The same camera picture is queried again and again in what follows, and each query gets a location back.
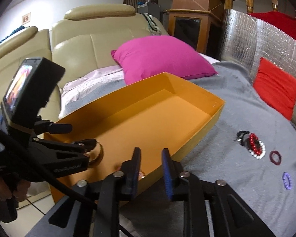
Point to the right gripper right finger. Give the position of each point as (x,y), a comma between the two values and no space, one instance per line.
(210,208)

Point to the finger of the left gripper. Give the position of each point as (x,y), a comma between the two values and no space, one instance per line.
(88,144)

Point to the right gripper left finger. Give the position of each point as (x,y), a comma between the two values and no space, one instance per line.
(92,209)

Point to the orange cardboard box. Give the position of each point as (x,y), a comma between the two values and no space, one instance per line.
(163,111)

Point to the clear grey bangle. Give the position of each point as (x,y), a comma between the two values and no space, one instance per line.
(96,154)

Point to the left hand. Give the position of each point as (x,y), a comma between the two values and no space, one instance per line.
(19,193)

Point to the pink bed sheet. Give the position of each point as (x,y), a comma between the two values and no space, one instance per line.
(97,83)

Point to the grey blanket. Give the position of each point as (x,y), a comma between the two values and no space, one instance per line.
(217,127)

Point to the pink pillow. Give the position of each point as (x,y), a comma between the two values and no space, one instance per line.
(144,57)

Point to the beige leather sofa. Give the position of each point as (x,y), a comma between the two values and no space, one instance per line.
(81,42)

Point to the small red pillow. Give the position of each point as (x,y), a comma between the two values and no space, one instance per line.
(276,88)

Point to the wooden cabinet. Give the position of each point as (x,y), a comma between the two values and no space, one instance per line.
(197,23)

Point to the silver foil insulation panel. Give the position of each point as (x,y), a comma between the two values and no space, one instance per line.
(246,39)

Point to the large red cushion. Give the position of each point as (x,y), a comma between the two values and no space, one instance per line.
(280,20)

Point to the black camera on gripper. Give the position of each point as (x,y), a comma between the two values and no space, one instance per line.
(29,91)

